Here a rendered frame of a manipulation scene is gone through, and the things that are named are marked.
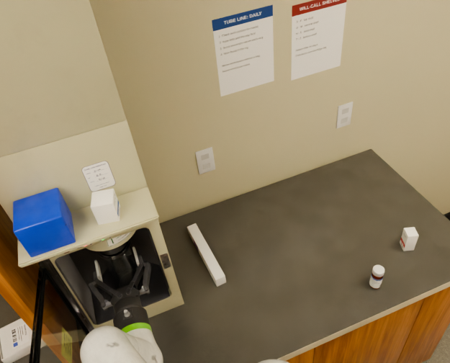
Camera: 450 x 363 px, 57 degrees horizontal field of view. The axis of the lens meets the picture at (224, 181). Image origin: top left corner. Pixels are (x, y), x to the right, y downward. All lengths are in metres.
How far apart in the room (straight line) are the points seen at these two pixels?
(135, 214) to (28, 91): 0.35
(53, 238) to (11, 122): 0.26
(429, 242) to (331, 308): 0.47
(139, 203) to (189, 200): 0.75
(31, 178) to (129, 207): 0.22
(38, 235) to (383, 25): 1.38
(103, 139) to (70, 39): 0.23
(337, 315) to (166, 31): 1.05
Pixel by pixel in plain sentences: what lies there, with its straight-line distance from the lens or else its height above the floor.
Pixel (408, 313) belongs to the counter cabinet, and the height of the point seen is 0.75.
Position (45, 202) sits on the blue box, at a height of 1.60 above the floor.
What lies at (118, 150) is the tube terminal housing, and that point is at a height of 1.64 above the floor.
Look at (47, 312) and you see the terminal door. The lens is 1.14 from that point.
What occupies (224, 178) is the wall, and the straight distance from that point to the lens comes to 1.74.
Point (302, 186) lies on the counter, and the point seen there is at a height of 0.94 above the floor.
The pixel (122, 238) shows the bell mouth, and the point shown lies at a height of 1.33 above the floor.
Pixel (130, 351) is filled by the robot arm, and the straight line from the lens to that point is 0.99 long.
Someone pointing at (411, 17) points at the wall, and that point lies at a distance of 1.84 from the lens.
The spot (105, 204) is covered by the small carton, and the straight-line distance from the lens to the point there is 0.97.
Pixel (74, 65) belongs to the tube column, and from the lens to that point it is 0.88.
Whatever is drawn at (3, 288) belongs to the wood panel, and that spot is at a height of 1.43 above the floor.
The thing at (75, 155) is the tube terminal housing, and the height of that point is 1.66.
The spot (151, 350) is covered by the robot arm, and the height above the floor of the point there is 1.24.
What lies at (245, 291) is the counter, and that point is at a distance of 1.50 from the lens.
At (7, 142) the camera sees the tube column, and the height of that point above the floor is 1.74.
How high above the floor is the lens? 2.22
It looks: 43 degrees down
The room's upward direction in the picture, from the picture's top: 8 degrees counter-clockwise
